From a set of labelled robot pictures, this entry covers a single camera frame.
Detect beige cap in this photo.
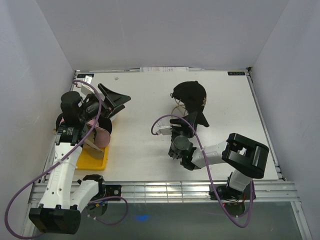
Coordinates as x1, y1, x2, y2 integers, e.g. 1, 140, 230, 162
55, 125, 111, 159

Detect pink cap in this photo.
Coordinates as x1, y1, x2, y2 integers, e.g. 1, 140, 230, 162
55, 115, 112, 150

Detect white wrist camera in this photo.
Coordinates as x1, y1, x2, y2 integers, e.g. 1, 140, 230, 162
80, 76, 95, 97
156, 121, 172, 136

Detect gold wire hat stand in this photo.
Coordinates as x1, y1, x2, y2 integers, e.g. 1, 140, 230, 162
171, 98, 188, 116

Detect black logo sticker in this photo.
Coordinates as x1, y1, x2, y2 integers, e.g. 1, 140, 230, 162
227, 71, 246, 76
76, 73, 94, 79

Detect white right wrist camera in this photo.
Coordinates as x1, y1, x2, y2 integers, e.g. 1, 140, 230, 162
156, 121, 172, 136

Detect white cap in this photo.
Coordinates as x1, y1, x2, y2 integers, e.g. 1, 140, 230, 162
99, 92, 117, 121

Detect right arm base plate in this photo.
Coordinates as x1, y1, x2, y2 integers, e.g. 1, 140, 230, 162
209, 184, 251, 202

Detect black logo sticker right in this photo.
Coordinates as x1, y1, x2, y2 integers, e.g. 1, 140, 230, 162
227, 71, 246, 76

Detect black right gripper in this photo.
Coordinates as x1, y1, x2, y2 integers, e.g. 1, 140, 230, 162
169, 111, 199, 139

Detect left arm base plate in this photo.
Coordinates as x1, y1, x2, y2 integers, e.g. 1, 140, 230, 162
102, 184, 122, 201

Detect black logo sticker left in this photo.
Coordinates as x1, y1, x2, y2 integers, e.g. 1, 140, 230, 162
76, 73, 94, 79

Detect black cap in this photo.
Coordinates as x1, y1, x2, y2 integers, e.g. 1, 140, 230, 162
170, 81, 210, 128
55, 113, 113, 134

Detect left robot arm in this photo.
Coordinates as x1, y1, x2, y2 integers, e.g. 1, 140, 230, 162
28, 83, 131, 235

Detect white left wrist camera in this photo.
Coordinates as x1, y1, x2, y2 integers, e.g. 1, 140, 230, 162
80, 76, 95, 97

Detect yellow tray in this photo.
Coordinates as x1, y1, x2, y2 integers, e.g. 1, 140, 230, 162
76, 146, 109, 171

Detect aluminium table frame rail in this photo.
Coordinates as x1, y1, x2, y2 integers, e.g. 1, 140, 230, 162
28, 181, 301, 205

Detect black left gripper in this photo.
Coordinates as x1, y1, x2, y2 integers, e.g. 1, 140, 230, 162
78, 83, 131, 123

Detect paper sheet at back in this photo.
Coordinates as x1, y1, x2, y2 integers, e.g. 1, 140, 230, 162
139, 66, 189, 73

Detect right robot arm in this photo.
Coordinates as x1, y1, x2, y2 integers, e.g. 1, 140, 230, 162
168, 112, 269, 200

